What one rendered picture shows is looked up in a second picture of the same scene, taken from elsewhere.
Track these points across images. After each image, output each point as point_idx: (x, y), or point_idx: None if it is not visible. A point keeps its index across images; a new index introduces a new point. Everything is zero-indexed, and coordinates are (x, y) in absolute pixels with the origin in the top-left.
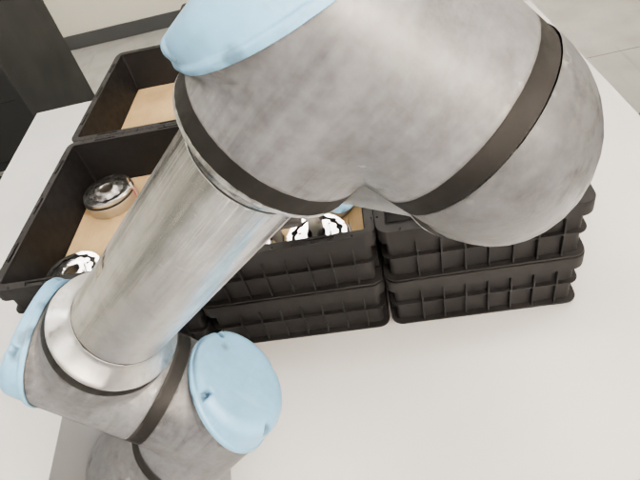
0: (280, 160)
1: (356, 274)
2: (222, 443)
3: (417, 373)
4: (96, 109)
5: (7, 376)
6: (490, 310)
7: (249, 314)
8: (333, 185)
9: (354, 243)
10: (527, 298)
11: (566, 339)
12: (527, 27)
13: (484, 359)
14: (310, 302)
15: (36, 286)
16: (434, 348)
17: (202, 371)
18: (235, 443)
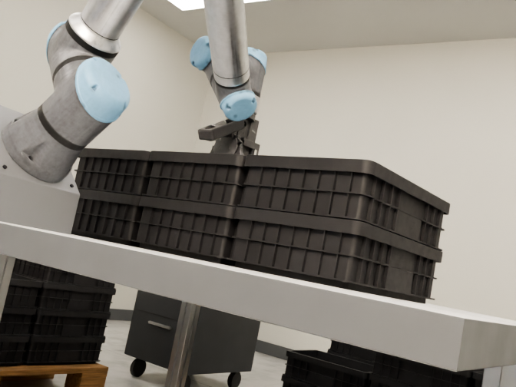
0: None
1: (222, 192)
2: (76, 74)
3: (201, 260)
4: None
5: (54, 27)
6: (286, 269)
7: (157, 216)
8: None
9: (229, 158)
10: (316, 269)
11: (312, 282)
12: None
13: (247, 269)
14: (189, 209)
15: (93, 148)
16: (229, 266)
17: (100, 58)
18: (80, 79)
